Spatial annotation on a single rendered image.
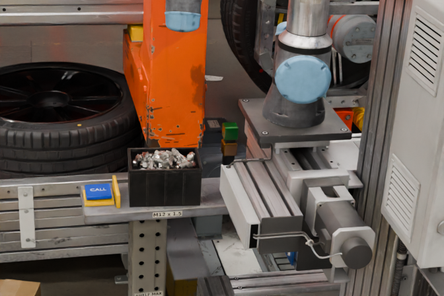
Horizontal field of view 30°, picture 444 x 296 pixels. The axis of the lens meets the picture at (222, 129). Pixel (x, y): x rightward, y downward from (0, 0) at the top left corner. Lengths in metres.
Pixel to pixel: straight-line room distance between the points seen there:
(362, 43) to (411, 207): 0.97
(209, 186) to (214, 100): 1.79
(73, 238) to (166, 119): 0.52
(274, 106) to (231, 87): 2.41
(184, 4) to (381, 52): 0.43
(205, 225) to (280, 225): 1.14
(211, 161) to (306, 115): 0.81
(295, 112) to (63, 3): 1.13
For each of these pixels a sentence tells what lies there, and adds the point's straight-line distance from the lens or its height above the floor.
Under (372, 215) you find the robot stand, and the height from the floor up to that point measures 0.68.
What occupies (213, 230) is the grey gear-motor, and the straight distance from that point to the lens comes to 2.88.
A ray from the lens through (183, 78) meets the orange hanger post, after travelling 2.37.
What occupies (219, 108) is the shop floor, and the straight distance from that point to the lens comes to 4.09.
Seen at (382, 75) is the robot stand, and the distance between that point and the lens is 1.81.
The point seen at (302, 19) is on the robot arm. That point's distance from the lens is 1.74.
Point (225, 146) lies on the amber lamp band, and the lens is 2.31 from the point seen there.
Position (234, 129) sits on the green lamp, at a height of 0.66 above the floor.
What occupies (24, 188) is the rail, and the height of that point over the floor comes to 0.38.
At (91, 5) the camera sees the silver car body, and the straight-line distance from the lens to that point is 2.82.
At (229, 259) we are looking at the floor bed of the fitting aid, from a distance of 2.78.
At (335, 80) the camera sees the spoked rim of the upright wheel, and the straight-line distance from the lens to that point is 2.77.
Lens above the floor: 1.61
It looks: 25 degrees down
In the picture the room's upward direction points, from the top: 3 degrees clockwise
